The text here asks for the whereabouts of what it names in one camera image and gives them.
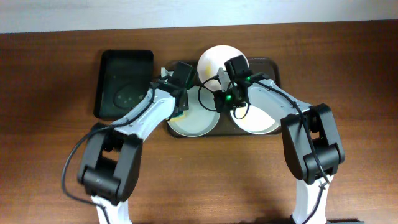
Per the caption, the green and yellow sponge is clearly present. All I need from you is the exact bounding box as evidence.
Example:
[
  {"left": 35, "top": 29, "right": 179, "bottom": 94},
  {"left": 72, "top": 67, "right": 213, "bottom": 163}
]
[{"left": 171, "top": 111, "right": 187, "bottom": 120}]

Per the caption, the light grey plate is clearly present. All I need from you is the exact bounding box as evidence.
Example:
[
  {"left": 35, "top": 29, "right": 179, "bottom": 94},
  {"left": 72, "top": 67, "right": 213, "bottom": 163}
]
[{"left": 167, "top": 86, "right": 220, "bottom": 137}]

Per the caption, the pale pink plate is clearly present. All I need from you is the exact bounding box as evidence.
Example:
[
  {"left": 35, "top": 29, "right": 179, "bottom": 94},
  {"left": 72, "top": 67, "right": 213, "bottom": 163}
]
[{"left": 197, "top": 45, "right": 249, "bottom": 91}]

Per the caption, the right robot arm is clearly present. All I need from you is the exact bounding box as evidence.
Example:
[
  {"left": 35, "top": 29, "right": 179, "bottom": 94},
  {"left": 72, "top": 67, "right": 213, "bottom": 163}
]
[{"left": 213, "top": 68, "right": 345, "bottom": 223}]

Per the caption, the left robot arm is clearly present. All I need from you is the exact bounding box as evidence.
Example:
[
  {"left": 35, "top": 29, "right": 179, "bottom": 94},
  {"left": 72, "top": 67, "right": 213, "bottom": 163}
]
[{"left": 77, "top": 76, "right": 193, "bottom": 223}]

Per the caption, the dark brown serving tray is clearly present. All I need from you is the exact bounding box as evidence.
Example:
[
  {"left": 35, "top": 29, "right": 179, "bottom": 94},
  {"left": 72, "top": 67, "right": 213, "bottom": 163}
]
[{"left": 166, "top": 58, "right": 281, "bottom": 138}]

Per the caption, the black rectangular sponge tray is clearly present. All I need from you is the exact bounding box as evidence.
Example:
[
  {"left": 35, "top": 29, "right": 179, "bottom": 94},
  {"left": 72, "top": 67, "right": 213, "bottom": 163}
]
[{"left": 93, "top": 50, "right": 154, "bottom": 120}]

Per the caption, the cream white plate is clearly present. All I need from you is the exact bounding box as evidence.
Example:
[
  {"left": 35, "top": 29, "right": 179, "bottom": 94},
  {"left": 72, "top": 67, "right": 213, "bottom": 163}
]
[{"left": 230, "top": 105, "right": 280, "bottom": 134}]

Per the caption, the right black cable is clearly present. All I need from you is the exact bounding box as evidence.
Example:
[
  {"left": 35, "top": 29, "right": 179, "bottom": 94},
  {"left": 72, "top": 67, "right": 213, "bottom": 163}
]
[{"left": 197, "top": 73, "right": 331, "bottom": 224}]

